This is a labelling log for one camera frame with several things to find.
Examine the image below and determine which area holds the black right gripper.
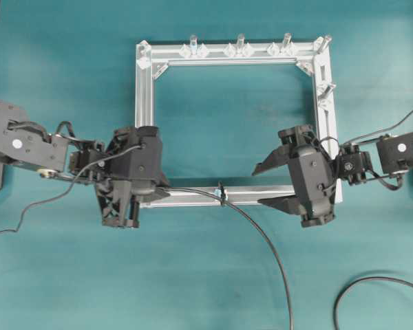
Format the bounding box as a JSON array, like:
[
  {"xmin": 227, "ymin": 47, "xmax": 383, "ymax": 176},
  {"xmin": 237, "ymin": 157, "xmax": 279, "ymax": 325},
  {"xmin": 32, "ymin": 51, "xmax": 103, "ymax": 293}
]
[{"xmin": 251, "ymin": 125, "xmax": 336, "ymax": 228}]

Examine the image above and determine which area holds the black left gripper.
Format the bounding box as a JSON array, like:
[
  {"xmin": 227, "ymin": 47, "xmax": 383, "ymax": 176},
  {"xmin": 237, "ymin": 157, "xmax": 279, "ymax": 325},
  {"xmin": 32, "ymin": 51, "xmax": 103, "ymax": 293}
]
[{"xmin": 95, "ymin": 126, "xmax": 171, "ymax": 228}]

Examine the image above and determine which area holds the black USB cable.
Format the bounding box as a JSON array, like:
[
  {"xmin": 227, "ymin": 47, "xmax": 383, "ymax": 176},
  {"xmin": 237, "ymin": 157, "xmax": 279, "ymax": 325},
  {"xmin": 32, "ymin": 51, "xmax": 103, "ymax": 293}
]
[{"xmin": 158, "ymin": 187, "xmax": 413, "ymax": 330}]

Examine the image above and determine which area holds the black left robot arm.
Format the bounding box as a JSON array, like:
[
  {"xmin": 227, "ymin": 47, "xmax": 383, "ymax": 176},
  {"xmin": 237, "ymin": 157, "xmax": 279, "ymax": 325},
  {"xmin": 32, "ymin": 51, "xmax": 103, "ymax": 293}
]
[{"xmin": 0, "ymin": 100, "xmax": 169, "ymax": 228}]

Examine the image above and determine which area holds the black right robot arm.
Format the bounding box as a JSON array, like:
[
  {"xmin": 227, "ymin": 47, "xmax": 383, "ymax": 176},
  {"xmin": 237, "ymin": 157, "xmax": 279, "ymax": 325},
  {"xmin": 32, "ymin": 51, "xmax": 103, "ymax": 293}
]
[{"xmin": 253, "ymin": 124, "xmax": 413, "ymax": 228}]

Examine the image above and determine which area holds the clear right peg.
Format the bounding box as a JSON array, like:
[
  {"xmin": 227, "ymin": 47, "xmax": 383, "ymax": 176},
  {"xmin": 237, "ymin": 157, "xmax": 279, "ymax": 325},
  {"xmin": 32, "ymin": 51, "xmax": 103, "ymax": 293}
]
[{"xmin": 281, "ymin": 32, "xmax": 293, "ymax": 55}]

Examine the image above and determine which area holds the clear middle peg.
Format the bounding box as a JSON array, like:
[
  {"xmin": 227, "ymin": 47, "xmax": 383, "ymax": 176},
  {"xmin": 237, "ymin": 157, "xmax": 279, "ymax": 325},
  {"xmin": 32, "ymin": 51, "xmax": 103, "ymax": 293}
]
[{"xmin": 236, "ymin": 33, "xmax": 245, "ymax": 56}]

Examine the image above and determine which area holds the clear peg with blue band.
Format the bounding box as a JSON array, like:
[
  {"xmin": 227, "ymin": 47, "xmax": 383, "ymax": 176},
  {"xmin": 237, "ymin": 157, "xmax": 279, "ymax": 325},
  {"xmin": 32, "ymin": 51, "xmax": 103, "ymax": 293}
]
[{"xmin": 189, "ymin": 34, "xmax": 198, "ymax": 56}]

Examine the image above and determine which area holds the black left camera cable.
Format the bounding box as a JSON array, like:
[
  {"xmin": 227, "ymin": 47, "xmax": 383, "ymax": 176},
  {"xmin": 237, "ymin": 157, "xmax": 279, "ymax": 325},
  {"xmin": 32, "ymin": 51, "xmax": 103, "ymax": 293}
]
[{"xmin": 0, "ymin": 144, "xmax": 145, "ymax": 238}]

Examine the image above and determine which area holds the silver aluminium extrusion frame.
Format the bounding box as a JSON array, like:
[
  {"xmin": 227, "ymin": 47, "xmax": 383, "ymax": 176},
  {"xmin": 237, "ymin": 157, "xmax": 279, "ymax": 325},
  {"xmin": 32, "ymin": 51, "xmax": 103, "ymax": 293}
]
[{"xmin": 134, "ymin": 35, "xmax": 339, "ymax": 207}]

